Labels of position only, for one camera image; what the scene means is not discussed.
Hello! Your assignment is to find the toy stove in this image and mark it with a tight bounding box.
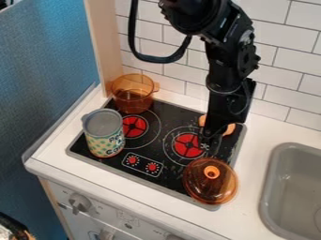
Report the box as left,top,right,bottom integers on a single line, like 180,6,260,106
65,96,249,212

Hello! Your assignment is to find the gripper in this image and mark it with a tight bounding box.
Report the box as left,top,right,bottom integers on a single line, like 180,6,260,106
198,77,257,158

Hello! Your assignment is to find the orange toy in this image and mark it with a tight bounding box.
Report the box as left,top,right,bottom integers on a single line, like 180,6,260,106
196,113,238,138

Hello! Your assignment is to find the orange glass lid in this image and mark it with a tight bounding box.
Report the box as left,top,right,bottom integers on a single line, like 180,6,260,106
181,157,240,206

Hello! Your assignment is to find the green dotted can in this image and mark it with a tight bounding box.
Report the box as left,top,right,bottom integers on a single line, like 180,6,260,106
80,108,127,159

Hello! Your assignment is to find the orange glass pot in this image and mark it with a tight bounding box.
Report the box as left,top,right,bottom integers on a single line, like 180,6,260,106
109,72,162,115

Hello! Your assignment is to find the toy sink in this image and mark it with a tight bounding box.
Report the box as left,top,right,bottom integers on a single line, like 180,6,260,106
258,142,321,240

